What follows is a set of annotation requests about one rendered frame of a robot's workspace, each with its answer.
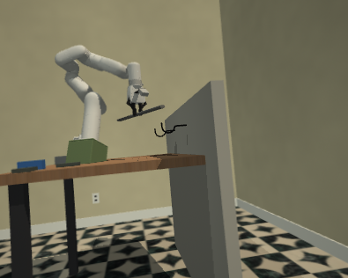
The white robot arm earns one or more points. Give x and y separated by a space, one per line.
94 104

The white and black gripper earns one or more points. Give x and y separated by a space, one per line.
134 99

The blue rectangular block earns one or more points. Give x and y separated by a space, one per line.
40 163

